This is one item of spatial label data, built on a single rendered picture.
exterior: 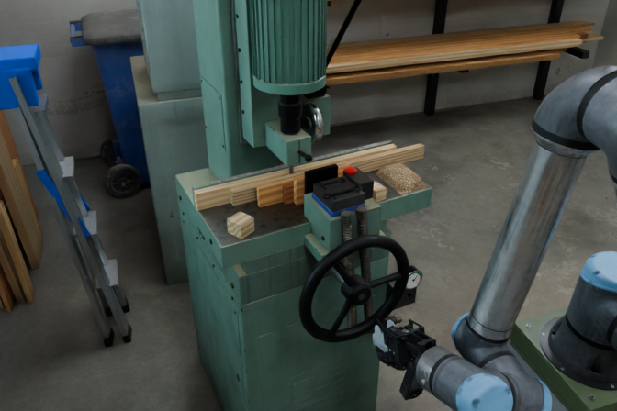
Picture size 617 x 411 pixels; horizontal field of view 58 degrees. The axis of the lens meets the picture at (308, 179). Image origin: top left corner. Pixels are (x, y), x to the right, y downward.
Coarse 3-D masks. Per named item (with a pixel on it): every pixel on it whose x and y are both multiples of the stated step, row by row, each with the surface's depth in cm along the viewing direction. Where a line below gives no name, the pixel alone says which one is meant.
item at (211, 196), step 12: (348, 156) 155; (360, 156) 157; (288, 168) 149; (300, 168) 149; (312, 168) 151; (240, 180) 144; (252, 180) 144; (264, 180) 145; (204, 192) 138; (216, 192) 140; (228, 192) 142; (204, 204) 140; (216, 204) 142
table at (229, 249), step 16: (368, 176) 156; (416, 192) 148; (208, 208) 141; (224, 208) 141; (240, 208) 141; (256, 208) 141; (272, 208) 141; (288, 208) 141; (384, 208) 145; (400, 208) 148; (416, 208) 151; (208, 224) 135; (224, 224) 135; (256, 224) 135; (272, 224) 135; (288, 224) 135; (304, 224) 135; (208, 240) 136; (224, 240) 129; (240, 240) 129; (256, 240) 130; (272, 240) 132; (288, 240) 135; (304, 240) 137; (224, 256) 128; (240, 256) 130; (256, 256) 132; (320, 256) 129
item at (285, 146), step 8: (272, 128) 143; (272, 136) 144; (280, 136) 139; (288, 136) 139; (296, 136) 139; (304, 136) 139; (272, 144) 145; (280, 144) 140; (288, 144) 136; (296, 144) 137; (304, 144) 139; (280, 152) 141; (288, 152) 137; (296, 152) 138; (304, 152) 140; (288, 160) 138; (296, 160) 140; (304, 160) 141
